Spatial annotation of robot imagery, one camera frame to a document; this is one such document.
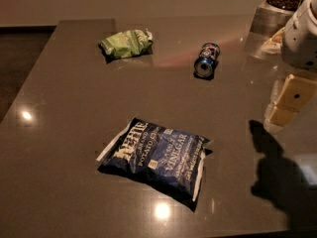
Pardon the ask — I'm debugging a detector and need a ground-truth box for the blue kettle chip bag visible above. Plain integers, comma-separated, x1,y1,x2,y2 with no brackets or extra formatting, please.
97,118,210,209

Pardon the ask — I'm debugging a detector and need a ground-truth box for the green chip bag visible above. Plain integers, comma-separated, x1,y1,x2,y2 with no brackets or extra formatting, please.
99,29,153,60

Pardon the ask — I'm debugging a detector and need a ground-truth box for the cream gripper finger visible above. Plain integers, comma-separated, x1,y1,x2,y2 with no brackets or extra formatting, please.
275,74,317,112
265,104,296,127

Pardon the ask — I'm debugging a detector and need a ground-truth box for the blue pepsi can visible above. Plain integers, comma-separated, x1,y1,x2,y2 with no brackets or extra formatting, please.
194,43,220,78

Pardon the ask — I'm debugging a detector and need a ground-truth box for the pale snack packet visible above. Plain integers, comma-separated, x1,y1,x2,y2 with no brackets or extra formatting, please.
261,28,284,55

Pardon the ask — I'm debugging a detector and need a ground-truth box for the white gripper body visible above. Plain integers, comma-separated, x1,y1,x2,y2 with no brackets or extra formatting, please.
281,0,317,70

